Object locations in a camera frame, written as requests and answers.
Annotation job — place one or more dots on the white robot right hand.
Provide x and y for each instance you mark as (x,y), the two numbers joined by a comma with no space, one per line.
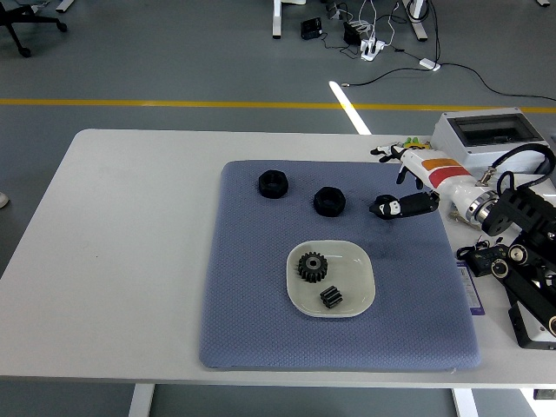
(443,178)

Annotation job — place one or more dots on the small black hex nut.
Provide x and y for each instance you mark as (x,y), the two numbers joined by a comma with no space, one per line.
(387,217)

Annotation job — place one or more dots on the small black gear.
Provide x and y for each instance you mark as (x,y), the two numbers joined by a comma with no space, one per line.
(332,297)

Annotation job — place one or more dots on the large black gear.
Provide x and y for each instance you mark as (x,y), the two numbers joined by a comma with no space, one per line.
(306,273)

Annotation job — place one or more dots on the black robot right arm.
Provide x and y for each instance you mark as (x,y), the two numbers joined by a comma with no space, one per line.
(525,208)

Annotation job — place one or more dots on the medium black hex nut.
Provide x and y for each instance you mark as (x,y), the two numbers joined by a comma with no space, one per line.
(322,207)

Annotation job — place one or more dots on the large black hex nut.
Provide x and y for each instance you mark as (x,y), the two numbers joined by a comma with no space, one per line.
(266,190)

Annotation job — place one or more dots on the black box on floor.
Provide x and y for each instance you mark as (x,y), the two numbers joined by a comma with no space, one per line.
(311,28)

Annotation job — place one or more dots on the yellow tape measure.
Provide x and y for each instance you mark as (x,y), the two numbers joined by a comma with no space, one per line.
(423,145)

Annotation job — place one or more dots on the green small tool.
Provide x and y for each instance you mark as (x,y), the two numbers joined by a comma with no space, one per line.
(412,140)

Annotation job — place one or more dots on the white floor adapter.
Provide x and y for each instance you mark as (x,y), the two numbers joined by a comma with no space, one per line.
(429,64)

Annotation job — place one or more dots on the purple label card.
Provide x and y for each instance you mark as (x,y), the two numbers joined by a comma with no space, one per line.
(471,291)

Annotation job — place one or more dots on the white square plate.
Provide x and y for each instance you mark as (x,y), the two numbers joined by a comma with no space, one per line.
(352,278)

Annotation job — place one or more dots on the white power strip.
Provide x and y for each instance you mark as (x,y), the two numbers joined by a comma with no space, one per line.
(371,50)

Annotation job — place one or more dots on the white desk leg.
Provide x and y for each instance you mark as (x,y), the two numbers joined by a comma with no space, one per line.
(417,24)
(277,17)

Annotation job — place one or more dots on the black digital scale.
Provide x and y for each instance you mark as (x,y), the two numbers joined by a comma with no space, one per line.
(527,332)

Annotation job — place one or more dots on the blue-grey textured mat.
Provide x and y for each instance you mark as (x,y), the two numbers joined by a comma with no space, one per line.
(252,282)

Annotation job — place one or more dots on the white table leg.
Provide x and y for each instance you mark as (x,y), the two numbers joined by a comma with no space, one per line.
(465,404)
(141,401)

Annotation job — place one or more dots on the black table control panel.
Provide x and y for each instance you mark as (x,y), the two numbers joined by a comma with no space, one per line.
(545,394)

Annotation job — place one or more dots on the white shoe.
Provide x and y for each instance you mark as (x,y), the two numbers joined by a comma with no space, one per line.
(2,200)

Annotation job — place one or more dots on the black office chair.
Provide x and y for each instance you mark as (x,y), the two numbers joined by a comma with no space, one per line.
(13,19)

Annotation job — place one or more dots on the grey electrical enclosure box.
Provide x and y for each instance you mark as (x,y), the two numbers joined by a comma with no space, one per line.
(447,130)

